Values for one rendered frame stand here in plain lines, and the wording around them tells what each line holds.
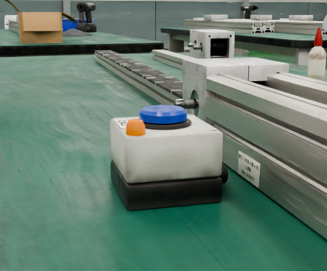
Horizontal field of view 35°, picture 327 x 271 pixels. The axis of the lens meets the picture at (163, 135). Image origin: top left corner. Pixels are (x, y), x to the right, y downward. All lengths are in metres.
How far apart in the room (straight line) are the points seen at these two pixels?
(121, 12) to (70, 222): 11.50
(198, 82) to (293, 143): 0.22
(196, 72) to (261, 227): 0.26
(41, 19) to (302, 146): 2.36
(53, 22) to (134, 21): 9.30
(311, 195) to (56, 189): 0.22
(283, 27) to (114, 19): 8.07
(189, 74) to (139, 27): 11.35
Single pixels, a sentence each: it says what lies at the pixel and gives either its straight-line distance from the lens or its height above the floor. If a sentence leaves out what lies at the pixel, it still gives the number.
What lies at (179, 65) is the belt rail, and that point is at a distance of 1.45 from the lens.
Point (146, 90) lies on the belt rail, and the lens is 0.99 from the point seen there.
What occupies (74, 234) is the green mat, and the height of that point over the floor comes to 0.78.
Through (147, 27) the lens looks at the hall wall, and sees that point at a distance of 12.04.
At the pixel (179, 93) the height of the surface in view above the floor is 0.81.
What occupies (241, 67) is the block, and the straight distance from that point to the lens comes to 0.59.
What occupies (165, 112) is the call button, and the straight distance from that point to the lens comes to 0.42.
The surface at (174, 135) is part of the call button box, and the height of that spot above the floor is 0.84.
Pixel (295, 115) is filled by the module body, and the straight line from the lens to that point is 0.40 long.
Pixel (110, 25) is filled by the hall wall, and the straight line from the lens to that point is 11.81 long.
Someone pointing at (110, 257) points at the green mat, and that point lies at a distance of 0.34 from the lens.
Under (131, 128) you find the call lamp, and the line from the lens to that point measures 0.40.
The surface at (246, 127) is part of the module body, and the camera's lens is 0.48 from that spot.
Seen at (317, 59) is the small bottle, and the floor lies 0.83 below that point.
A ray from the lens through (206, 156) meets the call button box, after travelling 0.42.
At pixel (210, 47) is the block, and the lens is 1.57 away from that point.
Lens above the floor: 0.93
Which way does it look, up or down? 13 degrees down
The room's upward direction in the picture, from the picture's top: straight up
